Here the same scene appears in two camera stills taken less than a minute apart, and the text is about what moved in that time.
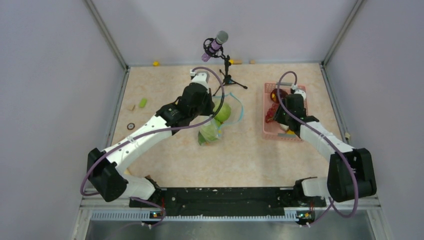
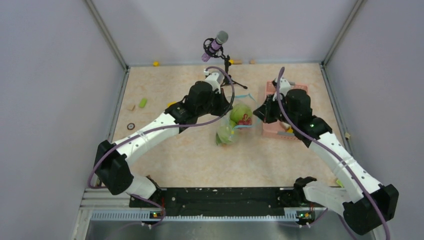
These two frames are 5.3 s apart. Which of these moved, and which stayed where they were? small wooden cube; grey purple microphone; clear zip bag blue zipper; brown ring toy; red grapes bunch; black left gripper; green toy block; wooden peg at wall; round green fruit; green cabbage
Moved: green cabbage; red grapes bunch; clear zip bag blue zipper; round green fruit
Stayed: wooden peg at wall; small wooden cube; green toy block; black left gripper; grey purple microphone; brown ring toy
